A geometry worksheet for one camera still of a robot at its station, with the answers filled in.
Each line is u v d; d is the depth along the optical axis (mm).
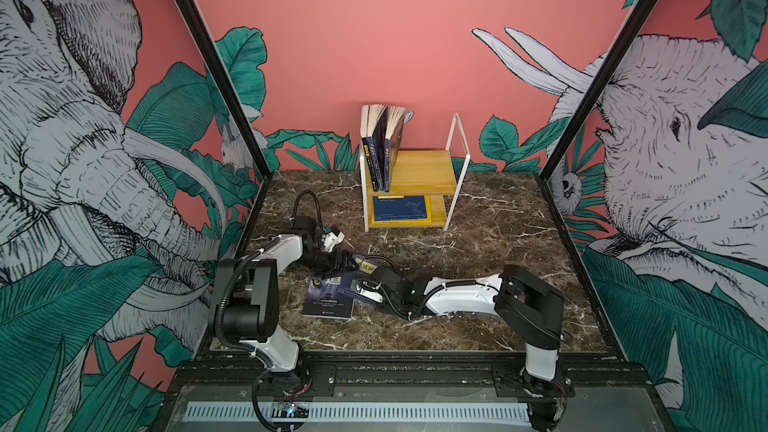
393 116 781
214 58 858
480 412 702
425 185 949
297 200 818
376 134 734
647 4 745
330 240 859
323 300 860
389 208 1039
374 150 762
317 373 757
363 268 898
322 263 793
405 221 1009
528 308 479
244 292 504
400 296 661
